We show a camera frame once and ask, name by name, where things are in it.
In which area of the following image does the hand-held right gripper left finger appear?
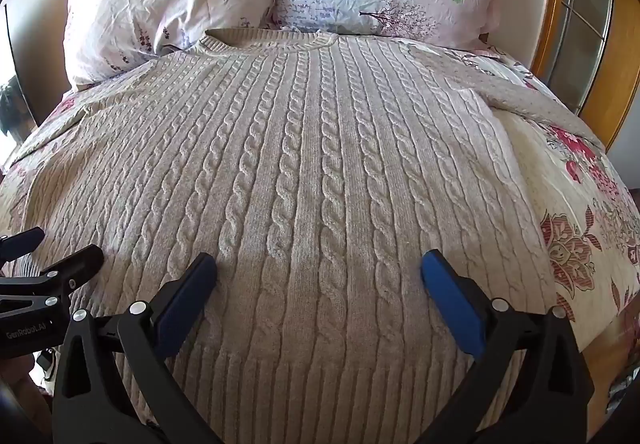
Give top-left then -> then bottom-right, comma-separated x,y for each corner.
52,252 -> 223,444

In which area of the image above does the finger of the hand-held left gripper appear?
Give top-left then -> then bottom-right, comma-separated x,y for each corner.
0,226 -> 46,261
0,244 -> 106,312

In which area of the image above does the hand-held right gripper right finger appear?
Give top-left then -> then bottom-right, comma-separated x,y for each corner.
420,249 -> 596,444

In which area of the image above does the beige cable-knit sweater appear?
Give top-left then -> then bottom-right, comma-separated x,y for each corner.
0,30 -> 561,444

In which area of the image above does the cream floral bedspread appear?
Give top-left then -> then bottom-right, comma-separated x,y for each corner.
0,36 -> 640,375

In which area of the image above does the wooden glass-panel door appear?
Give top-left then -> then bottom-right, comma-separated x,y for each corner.
530,0 -> 640,155

